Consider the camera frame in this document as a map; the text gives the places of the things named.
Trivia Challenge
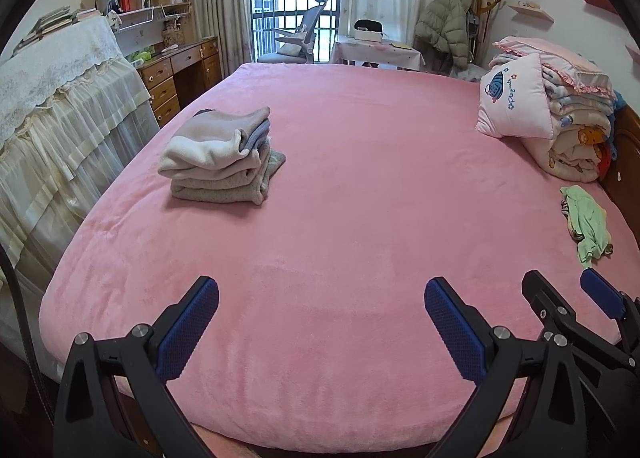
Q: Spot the wooden headboard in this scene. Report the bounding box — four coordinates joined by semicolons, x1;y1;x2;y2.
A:
597;103;640;219

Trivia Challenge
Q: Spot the olive puffer jacket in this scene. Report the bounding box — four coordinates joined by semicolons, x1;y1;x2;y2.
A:
414;0;476;71

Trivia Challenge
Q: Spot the small pink wall shelf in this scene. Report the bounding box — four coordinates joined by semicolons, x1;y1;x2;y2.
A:
507;2;555;23

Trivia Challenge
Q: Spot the folded cartoon print quilt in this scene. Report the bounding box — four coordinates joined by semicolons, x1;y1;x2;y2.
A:
547;110;613;184

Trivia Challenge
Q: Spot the green small garment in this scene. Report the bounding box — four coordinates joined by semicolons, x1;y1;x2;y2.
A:
560;185;613;269

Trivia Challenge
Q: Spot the stack of books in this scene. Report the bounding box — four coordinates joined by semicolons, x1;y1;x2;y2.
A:
12;5;101;56

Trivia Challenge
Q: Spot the grey office chair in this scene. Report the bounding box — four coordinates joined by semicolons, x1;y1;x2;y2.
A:
257;0;331;65

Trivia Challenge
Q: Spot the wooden desk with drawers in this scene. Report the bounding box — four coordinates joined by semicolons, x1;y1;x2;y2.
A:
137;36;223;126

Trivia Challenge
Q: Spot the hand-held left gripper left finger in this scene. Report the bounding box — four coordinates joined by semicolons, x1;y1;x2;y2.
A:
52;275;221;458

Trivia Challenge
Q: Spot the pale patterned small garment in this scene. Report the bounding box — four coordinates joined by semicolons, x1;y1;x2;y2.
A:
561;198;583;243

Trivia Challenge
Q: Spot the small table with tablecloth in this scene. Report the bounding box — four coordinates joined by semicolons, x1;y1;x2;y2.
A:
330;34;426;71

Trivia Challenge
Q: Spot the pink embroidered pillow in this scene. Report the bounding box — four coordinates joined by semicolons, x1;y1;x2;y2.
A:
475;53;556;139

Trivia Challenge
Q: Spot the white lace furniture cover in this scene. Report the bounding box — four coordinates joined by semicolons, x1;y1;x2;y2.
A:
0;15;161;379

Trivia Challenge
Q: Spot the white wire basket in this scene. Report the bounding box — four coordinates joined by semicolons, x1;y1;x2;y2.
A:
110;5;193;34

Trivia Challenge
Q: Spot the blue plush cloth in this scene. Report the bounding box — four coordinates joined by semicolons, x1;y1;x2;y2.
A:
612;90;628;159

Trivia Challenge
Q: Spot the beige curtain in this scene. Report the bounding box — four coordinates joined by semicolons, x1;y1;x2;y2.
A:
192;0;251;79

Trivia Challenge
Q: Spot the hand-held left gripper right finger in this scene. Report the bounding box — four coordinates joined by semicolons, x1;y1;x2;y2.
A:
424;277;601;458

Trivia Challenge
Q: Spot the pink bed cover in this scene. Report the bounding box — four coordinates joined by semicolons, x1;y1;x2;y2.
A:
39;62;631;451

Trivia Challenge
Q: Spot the folded pale blanket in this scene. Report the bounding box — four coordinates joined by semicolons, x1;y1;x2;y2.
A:
542;65;616;129

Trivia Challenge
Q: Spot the colour-block knit sweater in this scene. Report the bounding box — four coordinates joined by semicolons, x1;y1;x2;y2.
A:
158;106;273;184

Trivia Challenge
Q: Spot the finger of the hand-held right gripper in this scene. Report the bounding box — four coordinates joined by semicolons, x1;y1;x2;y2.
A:
580;267;640;339
521;269;640;375

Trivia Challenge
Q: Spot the folded grey-beige knit sweater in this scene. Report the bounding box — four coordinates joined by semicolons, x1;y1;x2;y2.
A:
170;148;287;206

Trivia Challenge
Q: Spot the wooden coat rack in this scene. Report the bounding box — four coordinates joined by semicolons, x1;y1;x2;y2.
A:
472;0;506;69

